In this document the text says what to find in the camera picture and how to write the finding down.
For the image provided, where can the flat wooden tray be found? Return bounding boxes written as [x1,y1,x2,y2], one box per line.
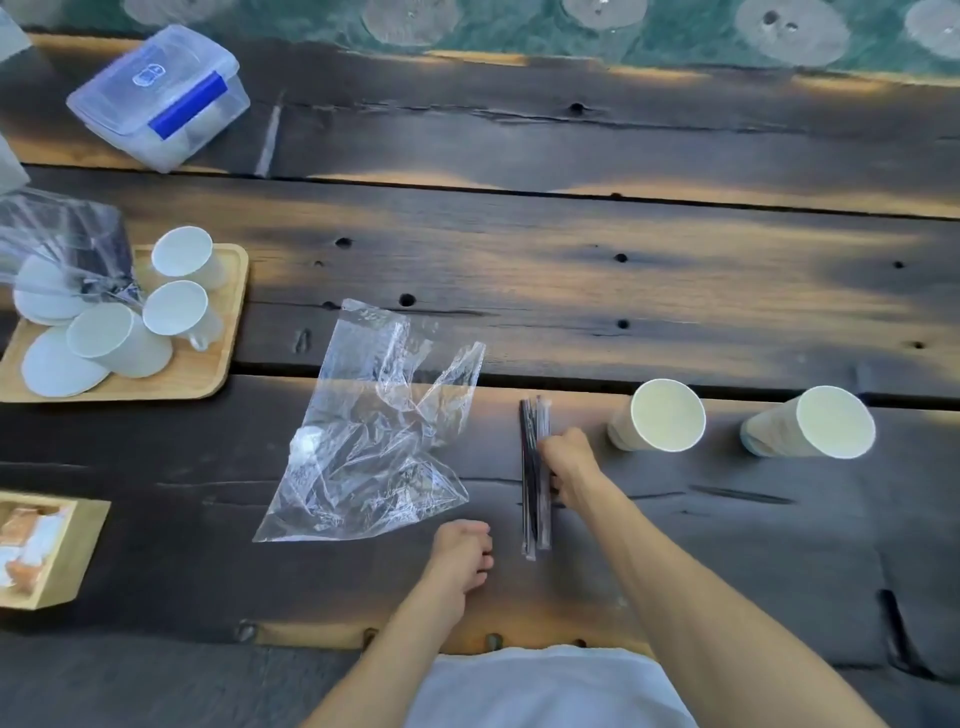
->
[0,243,251,405]

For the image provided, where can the person's left hand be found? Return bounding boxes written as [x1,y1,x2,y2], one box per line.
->
[430,519,495,596]

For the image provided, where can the stack of white paper cups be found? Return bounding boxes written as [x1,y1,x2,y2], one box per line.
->
[740,385,878,462]

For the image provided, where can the clear plastic container blue clip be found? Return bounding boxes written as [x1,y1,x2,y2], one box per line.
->
[65,24,252,174]

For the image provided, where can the white round saucer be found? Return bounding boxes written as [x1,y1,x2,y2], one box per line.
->
[20,325,114,399]
[12,255,93,328]

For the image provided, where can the packets in wooden box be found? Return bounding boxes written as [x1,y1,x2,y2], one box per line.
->
[0,502,75,591]

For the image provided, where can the person's right forearm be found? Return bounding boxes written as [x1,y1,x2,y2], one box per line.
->
[564,480,895,728]

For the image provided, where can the bundle of black straws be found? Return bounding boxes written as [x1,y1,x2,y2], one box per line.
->
[519,396,555,561]

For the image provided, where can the white paper cup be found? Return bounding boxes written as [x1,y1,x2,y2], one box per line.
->
[606,378,708,455]

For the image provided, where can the person's right hand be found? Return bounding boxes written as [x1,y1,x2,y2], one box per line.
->
[540,427,605,513]

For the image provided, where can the translucent plastic container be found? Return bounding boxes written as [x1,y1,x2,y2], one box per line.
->
[0,6,34,64]
[0,133,32,198]

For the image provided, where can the white handled cup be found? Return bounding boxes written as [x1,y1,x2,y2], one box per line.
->
[141,279,225,353]
[150,225,228,295]

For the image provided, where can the white handleless cup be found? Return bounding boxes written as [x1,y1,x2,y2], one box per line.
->
[66,303,174,379]

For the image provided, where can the person's white shirt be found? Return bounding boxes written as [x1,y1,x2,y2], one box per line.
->
[403,645,700,728]

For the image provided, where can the person's left forearm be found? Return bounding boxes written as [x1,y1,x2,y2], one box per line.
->
[300,577,470,728]

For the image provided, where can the small wooden box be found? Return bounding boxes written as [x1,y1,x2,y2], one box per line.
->
[0,490,113,613]

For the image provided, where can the clear plastic bag with dark contents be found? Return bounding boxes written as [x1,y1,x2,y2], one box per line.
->
[0,186,145,310]

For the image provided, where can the crumpled clear plastic bag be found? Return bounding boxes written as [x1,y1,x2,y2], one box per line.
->
[252,298,488,545]

